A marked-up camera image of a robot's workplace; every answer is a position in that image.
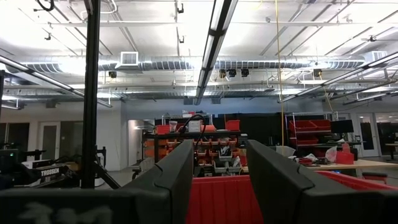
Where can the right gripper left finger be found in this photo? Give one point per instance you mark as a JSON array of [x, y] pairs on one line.
[[177, 180]]

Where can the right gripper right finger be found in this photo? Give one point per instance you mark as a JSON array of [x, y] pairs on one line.
[[273, 186]]

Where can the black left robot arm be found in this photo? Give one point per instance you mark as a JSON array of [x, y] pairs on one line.
[[49, 172]]

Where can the red plastic bin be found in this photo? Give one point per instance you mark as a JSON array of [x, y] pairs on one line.
[[224, 199]]

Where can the small red storage bin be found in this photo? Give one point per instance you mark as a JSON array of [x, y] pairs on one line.
[[232, 125]]

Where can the white box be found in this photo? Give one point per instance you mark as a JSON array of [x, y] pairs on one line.
[[194, 126]]

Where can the black shelf with orange bins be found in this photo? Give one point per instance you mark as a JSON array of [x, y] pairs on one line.
[[224, 134]]

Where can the red bag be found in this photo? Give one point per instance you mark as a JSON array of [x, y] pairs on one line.
[[345, 157]]

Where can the black monitor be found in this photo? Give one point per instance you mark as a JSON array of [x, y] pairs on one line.
[[342, 126]]

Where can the light wooden work table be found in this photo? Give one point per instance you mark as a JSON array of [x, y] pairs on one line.
[[367, 164]]

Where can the long ceiling light fixture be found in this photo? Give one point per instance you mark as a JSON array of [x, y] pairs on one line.
[[214, 37]]

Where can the silver ventilation duct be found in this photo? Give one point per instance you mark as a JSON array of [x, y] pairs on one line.
[[174, 63]]

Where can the black aluminium frame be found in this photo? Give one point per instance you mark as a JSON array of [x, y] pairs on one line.
[[90, 93]]

